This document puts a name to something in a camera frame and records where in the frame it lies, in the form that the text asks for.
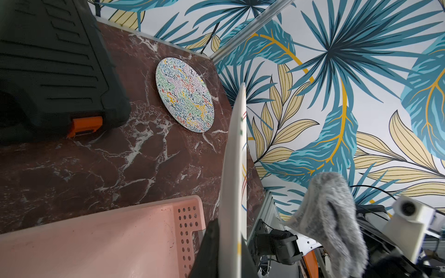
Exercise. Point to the right aluminium corner post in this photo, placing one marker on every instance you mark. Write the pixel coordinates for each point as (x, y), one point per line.
(247, 29)

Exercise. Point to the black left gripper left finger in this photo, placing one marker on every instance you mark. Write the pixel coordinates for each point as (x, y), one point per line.
(206, 263)

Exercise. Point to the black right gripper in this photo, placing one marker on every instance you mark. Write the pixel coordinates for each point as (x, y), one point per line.
(385, 259)

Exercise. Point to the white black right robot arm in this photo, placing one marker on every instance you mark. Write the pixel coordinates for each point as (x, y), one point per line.
(269, 246)

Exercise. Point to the black plastic tool case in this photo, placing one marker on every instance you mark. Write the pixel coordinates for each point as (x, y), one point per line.
(57, 77)

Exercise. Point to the grey striped microfibre cloth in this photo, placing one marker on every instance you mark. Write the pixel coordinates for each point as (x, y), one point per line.
(328, 215)

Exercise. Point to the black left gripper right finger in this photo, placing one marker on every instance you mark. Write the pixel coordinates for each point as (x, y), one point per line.
(248, 268)

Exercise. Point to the pink perforated plastic basket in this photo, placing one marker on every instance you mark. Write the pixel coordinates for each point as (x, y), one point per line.
(152, 240)

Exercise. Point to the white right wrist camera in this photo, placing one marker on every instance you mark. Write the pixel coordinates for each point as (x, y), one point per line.
(407, 227)

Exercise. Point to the colourful squiggle pattern plate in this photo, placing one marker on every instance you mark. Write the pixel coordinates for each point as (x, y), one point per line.
(185, 95)

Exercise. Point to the white plaid line plate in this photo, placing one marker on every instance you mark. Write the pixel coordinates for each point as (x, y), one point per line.
(230, 209)

